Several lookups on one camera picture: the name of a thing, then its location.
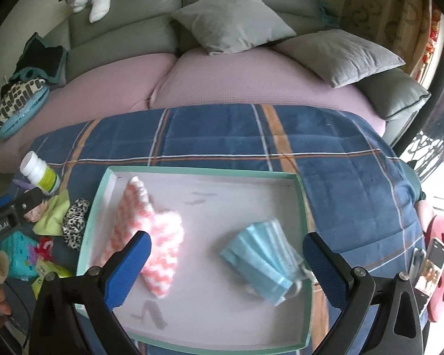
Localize blue plaid blanket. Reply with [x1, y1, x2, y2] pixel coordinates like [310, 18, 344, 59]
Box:
[0, 104, 426, 355]

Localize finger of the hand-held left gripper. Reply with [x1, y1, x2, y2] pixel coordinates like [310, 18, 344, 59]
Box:
[11, 188, 47, 218]

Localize red white ribbon bow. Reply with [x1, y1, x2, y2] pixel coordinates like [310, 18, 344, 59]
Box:
[37, 237, 56, 263]

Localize small pink doll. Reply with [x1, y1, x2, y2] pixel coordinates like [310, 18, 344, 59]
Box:
[25, 198, 50, 224]

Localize smartphone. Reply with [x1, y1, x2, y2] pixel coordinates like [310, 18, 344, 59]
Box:
[414, 237, 444, 313]

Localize leopard print scrunchie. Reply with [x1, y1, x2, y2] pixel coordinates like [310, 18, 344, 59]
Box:
[62, 199, 91, 250]

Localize grey sofa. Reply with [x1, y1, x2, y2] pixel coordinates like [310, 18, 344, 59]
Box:
[0, 0, 432, 174]

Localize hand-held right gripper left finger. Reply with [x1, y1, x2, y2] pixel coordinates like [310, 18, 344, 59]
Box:
[31, 230, 152, 355]

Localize teal fringed cloth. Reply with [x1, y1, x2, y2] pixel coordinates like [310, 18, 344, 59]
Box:
[319, 1, 342, 27]

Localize patterned beige curtain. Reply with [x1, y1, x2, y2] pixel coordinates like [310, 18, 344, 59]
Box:
[340, 0, 430, 76]

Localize black cable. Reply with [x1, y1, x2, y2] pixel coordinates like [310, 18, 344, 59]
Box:
[2, 279, 36, 344]

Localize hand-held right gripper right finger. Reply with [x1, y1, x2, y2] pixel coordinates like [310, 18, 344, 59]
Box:
[302, 231, 426, 355]

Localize teal tissue pack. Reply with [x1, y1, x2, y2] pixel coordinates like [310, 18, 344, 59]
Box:
[0, 231, 41, 280]

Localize black teal folded cloth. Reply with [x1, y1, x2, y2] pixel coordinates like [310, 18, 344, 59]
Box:
[9, 33, 68, 87]

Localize person's left hand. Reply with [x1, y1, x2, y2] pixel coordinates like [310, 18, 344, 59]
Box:
[0, 284, 12, 316]

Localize teal tray with white inside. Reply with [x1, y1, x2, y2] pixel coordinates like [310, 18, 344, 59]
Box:
[75, 166, 315, 352]

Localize pink white knitted cloth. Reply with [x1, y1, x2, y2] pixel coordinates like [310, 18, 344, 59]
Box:
[100, 176, 184, 299]

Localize green cloth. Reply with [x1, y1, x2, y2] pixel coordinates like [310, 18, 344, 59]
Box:
[33, 189, 72, 236]

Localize green tissue packet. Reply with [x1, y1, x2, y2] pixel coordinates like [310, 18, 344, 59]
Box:
[31, 259, 75, 293]

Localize black door frame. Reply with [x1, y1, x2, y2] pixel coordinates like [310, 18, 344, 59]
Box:
[390, 0, 444, 156]

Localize pink sofa cover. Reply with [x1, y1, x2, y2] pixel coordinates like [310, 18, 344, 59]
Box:
[0, 50, 387, 174]

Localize grey square pillow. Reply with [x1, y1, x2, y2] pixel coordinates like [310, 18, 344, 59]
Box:
[171, 0, 297, 55]
[272, 29, 406, 88]

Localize blue face masks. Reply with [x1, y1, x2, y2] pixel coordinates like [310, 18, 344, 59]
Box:
[219, 218, 311, 307]

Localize black white patterned blue pillow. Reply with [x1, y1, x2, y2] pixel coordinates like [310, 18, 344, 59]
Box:
[0, 78, 50, 139]

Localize black patterned metal grille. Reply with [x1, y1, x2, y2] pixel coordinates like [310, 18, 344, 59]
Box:
[400, 129, 444, 182]

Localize white pill bottle green label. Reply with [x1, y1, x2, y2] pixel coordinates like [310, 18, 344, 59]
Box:
[20, 151, 61, 196]

